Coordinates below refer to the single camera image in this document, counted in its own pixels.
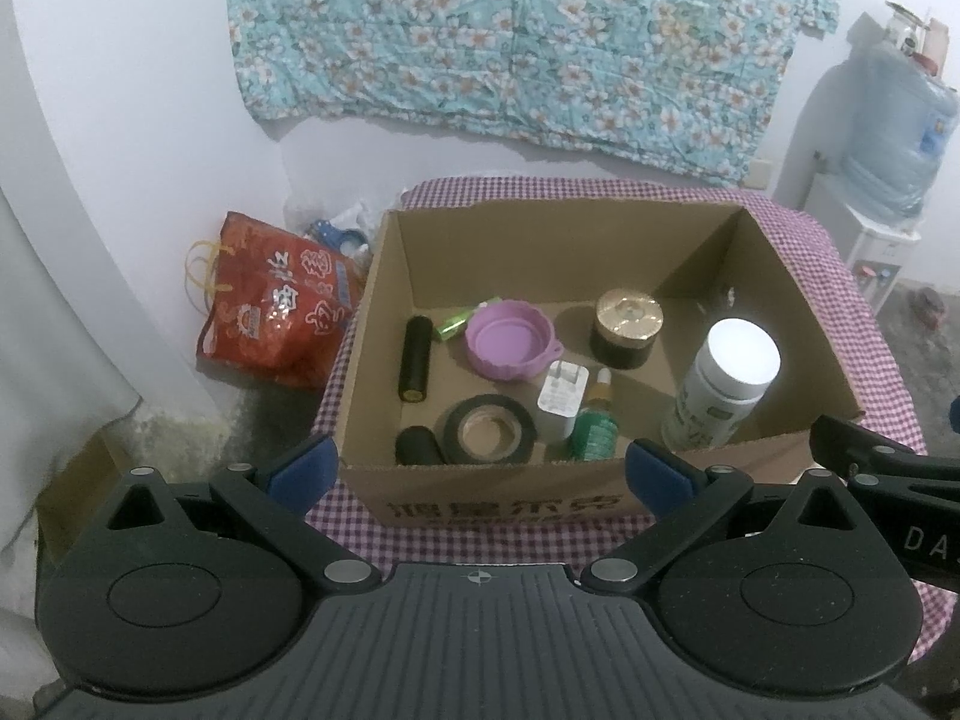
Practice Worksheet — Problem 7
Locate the white water dispenser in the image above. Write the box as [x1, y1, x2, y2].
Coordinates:
[799, 172, 922, 316]

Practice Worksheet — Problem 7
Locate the red printed bag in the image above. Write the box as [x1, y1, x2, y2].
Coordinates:
[186, 211, 368, 391]

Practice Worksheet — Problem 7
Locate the purple collapsible bowl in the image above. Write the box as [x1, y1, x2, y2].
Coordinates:
[463, 298, 562, 383]

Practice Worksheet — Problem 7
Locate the black jar gold lid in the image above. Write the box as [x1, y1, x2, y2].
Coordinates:
[589, 287, 665, 370]

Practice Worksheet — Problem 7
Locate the blue and white plastic item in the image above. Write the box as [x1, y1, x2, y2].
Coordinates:
[304, 201, 380, 260]

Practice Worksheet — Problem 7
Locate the white charger plug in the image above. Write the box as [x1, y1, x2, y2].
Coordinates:
[536, 360, 590, 445]

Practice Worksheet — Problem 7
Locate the purple checked tablecloth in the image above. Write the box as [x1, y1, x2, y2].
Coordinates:
[304, 176, 960, 646]

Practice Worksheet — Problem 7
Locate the green battery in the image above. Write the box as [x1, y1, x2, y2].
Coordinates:
[437, 298, 502, 341]

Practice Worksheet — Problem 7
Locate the teal floral cloth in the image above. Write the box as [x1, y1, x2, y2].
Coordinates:
[221, 0, 845, 188]

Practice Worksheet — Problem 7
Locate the blue water jug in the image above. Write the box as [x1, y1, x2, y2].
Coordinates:
[838, 37, 960, 224]

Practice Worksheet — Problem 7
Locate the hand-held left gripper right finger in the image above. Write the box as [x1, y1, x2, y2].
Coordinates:
[581, 439, 856, 597]

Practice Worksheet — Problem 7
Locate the short black cylinder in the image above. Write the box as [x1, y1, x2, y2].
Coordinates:
[394, 426, 445, 467]

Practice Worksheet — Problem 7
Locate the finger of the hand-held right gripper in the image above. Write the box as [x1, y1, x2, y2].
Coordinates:
[808, 414, 960, 482]

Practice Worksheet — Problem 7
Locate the brown cardboard box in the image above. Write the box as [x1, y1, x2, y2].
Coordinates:
[322, 191, 867, 533]

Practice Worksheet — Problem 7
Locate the long black cylinder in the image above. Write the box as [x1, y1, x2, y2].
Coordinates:
[396, 315, 432, 404]

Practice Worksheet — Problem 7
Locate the small white container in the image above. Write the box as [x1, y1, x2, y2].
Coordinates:
[883, 1, 927, 55]

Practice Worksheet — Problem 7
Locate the brown cardboard piece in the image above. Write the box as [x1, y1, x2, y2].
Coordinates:
[34, 427, 132, 563]

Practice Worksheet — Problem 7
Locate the black tape roll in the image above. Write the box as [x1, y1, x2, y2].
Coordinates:
[439, 394, 539, 466]

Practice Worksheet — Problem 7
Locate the white pill bottle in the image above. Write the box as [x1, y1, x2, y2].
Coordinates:
[660, 319, 782, 451]

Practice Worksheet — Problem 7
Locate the green dropper bottle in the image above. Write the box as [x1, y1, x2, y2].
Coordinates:
[566, 367, 620, 462]

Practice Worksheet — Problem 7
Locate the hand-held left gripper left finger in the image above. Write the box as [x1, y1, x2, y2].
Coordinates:
[105, 433, 380, 601]

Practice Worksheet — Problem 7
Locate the white curtain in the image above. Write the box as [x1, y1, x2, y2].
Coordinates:
[0, 180, 145, 616]

